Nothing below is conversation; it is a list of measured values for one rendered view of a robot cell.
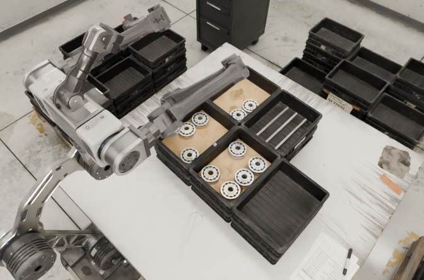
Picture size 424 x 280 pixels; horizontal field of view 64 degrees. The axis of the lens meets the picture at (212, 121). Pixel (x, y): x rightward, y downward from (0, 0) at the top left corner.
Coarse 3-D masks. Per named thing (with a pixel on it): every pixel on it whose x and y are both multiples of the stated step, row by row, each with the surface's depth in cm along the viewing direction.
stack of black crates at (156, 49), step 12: (144, 36) 289; (156, 36) 301; (168, 36) 302; (180, 36) 291; (132, 48) 279; (144, 48) 295; (156, 48) 296; (168, 48) 296; (180, 48) 290; (144, 60) 278; (156, 60) 273; (168, 60) 286; (180, 60) 300; (156, 72) 282; (168, 72) 295; (180, 72) 309; (156, 84) 293
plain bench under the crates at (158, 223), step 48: (336, 144) 211; (384, 144) 212; (96, 192) 189; (144, 192) 189; (192, 192) 190; (336, 192) 191; (384, 192) 192; (144, 240) 173; (192, 240) 174; (240, 240) 174; (336, 240) 175
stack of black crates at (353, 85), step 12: (336, 72) 279; (348, 72) 280; (360, 72) 272; (324, 84) 269; (336, 84) 259; (348, 84) 273; (360, 84) 274; (372, 84) 271; (384, 84) 264; (324, 96) 277; (348, 96) 259; (360, 96) 251; (372, 96) 265; (360, 108) 258
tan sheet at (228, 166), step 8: (224, 152) 191; (248, 152) 191; (256, 152) 192; (216, 160) 188; (224, 160) 188; (232, 160) 188; (240, 160) 188; (248, 160) 188; (224, 168) 185; (232, 168) 185; (240, 168) 185; (200, 176) 182; (224, 176) 182; (232, 176) 182; (256, 176) 182; (216, 184) 179; (240, 192) 176
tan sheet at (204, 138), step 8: (208, 128) 201; (216, 128) 201; (224, 128) 201; (176, 136) 197; (200, 136) 198; (208, 136) 198; (216, 136) 198; (168, 144) 194; (176, 144) 194; (184, 144) 194; (192, 144) 194; (200, 144) 194; (208, 144) 194; (176, 152) 191; (200, 152) 191
